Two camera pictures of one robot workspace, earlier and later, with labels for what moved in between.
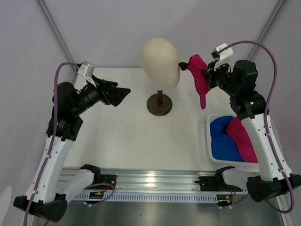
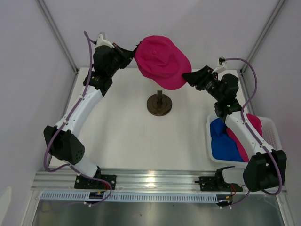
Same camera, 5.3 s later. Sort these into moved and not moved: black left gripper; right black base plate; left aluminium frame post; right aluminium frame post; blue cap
Moved: black left gripper
Not moved: right aluminium frame post; blue cap; left aluminium frame post; right black base plate
